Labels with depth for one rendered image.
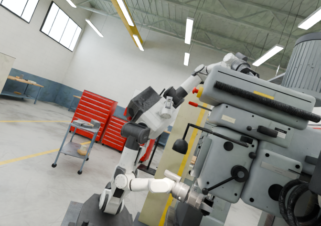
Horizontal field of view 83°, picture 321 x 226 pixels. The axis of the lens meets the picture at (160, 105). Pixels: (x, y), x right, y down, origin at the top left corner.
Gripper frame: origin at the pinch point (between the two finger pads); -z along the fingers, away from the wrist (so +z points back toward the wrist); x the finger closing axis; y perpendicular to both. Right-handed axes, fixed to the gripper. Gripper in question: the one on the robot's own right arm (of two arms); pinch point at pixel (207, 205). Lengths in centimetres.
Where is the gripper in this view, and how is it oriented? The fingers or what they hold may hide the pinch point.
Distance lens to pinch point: 106.8
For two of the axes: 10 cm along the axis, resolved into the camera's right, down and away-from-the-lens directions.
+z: -8.7, -3.2, 3.7
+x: 3.3, 1.7, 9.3
